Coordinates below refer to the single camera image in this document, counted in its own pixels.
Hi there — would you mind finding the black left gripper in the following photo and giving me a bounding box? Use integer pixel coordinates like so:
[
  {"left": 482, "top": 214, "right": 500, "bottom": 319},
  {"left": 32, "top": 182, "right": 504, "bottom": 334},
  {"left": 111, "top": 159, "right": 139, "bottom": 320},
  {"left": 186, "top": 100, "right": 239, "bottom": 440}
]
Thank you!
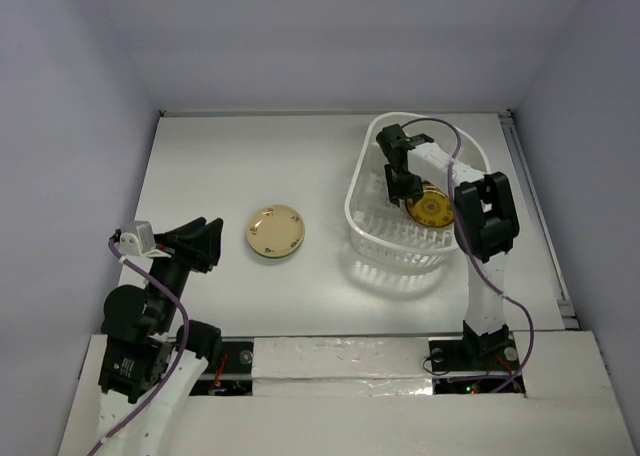
[{"left": 146, "top": 213, "right": 223, "bottom": 328}]

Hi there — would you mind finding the yellow brown-rimmed plate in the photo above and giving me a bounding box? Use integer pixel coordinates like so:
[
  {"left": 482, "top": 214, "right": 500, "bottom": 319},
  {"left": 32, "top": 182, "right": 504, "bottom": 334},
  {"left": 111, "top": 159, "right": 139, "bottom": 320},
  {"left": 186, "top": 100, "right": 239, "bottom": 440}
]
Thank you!
[{"left": 405, "top": 181, "right": 454, "bottom": 229}]

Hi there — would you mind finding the beige plate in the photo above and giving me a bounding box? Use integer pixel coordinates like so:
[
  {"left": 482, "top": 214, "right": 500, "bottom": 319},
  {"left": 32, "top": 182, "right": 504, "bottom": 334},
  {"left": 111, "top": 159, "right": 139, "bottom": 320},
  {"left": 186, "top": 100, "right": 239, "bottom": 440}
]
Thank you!
[{"left": 246, "top": 204, "right": 305, "bottom": 250}]

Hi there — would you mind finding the lime green plate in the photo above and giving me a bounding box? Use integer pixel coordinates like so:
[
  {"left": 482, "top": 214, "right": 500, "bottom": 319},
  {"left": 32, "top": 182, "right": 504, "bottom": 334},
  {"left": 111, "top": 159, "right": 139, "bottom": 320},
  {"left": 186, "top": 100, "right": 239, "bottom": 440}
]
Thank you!
[{"left": 250, "top": 237, "right": 304, "bottom": 260}]

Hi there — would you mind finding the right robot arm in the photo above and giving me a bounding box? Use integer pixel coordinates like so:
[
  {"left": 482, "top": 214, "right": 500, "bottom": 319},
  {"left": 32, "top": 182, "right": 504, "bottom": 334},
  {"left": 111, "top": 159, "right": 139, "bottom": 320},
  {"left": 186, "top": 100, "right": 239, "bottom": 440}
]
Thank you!
[{"left": 376, "top": 118, "right": 520, "bottom": 376}]

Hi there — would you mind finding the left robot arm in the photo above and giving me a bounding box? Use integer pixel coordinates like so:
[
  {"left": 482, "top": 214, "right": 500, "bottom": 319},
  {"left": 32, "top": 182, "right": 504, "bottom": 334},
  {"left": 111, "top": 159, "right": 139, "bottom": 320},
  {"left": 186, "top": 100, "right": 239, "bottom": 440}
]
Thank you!
[{"left": 89, "top": 217, "right": 223, "bottom": 455}]

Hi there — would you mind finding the white plastic dish rack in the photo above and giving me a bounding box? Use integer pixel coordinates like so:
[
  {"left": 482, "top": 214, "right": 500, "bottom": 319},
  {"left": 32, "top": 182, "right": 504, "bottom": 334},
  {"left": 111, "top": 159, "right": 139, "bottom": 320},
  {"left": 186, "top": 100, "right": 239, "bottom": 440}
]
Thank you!
[{"left": 344, "top": 112, "right": 491, "bottom": 269}]

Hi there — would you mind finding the silver foil covered bar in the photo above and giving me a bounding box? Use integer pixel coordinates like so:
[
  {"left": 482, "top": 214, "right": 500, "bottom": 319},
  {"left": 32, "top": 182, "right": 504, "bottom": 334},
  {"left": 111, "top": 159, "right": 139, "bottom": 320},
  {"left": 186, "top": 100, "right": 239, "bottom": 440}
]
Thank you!
[{"left": 251, "top": 337, "right": 433, "bottom": 398}]

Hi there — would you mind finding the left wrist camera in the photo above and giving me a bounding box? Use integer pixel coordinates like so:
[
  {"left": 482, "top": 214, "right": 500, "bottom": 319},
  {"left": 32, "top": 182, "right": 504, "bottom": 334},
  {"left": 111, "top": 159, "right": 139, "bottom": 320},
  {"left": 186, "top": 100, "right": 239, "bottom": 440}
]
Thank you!
[{"left": 115, "top": 220, "right": 156, "bottom": 256}]

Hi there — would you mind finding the aluminium rail right edge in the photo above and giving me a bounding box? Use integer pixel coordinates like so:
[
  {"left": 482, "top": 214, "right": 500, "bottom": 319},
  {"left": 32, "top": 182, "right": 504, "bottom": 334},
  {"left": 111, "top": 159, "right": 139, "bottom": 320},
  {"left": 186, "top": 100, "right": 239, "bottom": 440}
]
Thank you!
[{"left": 498, "top": 112, "right": 581, "bottom": 331}]

